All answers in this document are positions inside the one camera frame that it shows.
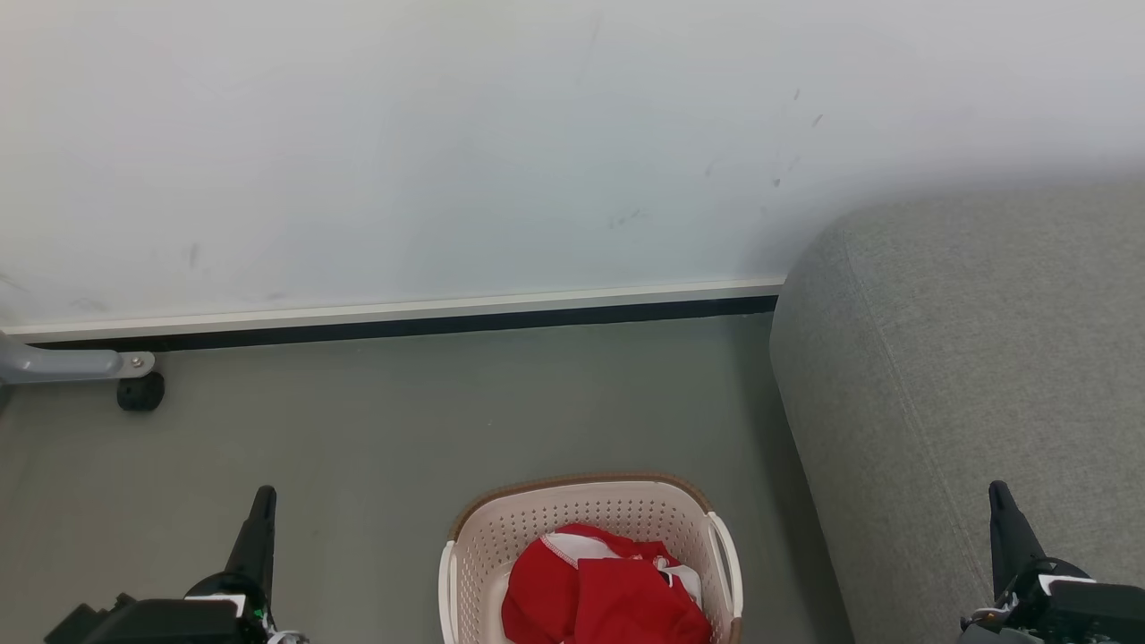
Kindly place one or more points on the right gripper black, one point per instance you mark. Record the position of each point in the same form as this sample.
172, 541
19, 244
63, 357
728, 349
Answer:
1064, 608

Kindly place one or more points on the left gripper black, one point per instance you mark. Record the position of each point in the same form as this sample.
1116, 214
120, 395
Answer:
224, 617

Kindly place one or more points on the red and white garment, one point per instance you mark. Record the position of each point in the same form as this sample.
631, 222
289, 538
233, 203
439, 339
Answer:
608, 595

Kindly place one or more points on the grey fabric sofa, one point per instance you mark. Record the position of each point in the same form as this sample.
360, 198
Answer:
966, 376

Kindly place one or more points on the black caster wheel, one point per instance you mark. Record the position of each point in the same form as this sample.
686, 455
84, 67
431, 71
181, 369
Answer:
141, 392

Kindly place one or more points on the white and black baseboard strip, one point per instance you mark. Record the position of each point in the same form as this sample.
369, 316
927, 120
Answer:
402, 317

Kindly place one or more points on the beige perforated laundry basket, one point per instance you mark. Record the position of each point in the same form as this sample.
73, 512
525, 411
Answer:
626, 510

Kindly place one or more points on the grey metal frame leg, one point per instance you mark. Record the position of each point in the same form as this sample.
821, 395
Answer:
63, 362

